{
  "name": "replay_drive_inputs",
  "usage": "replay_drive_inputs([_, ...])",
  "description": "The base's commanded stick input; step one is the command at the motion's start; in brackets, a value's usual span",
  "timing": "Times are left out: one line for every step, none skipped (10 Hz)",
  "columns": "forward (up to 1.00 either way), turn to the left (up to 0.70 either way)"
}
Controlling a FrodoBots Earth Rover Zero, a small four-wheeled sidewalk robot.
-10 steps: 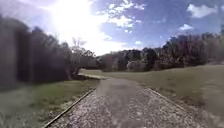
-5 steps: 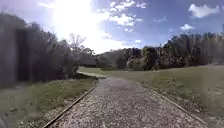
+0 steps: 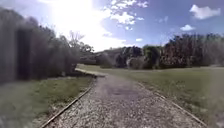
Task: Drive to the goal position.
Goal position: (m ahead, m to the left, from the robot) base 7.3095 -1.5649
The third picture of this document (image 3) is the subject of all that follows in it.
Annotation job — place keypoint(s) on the grass verge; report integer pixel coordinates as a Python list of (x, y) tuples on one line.
[(30, 100)]

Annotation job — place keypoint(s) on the grass field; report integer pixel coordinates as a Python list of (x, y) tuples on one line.
[(186, 83)]

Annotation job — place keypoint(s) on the wood of trees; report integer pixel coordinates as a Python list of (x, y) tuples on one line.
[(173, 51)]

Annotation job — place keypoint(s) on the wooden path edging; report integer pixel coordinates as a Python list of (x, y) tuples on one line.
[(173, 105), (68, 106)]

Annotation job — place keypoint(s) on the dense dark bushes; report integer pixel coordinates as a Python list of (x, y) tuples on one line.
[(33, 53)]

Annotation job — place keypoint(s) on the grey gravel path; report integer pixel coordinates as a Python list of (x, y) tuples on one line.
[(120, 103)]

